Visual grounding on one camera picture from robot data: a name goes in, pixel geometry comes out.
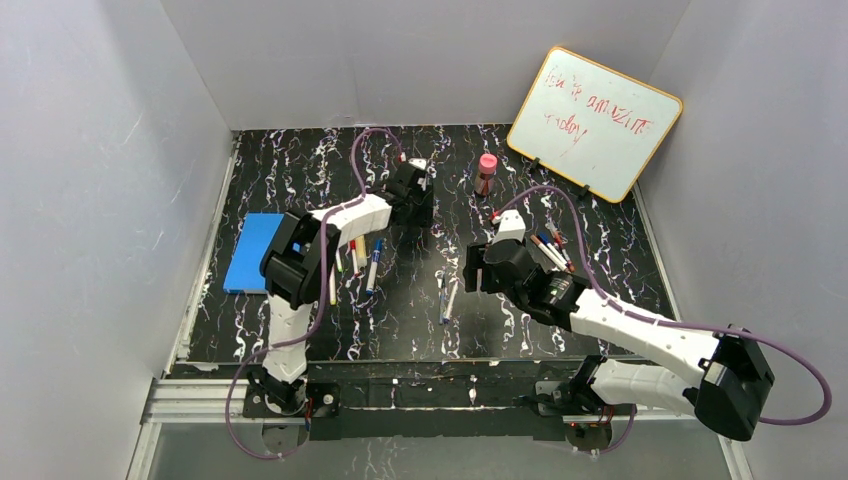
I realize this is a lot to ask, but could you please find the checkered black white pen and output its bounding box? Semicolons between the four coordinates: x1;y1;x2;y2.
437;272;445;324

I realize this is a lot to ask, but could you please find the purple white marker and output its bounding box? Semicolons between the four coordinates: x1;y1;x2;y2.
440;281;459;325

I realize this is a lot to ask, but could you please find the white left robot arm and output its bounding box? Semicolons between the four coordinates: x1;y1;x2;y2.
248;158;434;416

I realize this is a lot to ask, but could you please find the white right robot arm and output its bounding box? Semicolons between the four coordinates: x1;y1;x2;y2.
463;239;775;441

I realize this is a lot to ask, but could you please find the yellow capped pen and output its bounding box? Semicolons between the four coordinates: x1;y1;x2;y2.
328;270;337;306

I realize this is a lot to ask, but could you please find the blue red marker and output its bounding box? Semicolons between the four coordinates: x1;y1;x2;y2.
537;233;575;273

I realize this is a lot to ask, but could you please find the blue capped white marker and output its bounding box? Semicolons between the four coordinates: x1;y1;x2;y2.
366;238;383;296

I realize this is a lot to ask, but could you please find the orange yellow highlighter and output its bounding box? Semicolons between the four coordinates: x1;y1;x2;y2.
355;235;368;268

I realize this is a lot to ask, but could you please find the red capped white marker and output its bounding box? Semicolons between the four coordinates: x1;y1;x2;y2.
349;240;360;277

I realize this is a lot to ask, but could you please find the pink capped bottle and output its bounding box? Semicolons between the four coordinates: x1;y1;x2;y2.
474;153;498;197

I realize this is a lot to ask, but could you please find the yellow framed whiteboard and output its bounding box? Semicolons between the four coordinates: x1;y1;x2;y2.
507;47;684;203

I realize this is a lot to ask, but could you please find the blue foam pad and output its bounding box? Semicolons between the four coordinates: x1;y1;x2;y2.
223;213;283;295

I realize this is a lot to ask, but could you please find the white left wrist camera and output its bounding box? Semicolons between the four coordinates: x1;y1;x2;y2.
406;158;428;170

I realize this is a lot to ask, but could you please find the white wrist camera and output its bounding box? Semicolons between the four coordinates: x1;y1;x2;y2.
406;158;428;170
492;209;526;244

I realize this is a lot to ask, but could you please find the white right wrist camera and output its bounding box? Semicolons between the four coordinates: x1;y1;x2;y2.
492;209;526;244

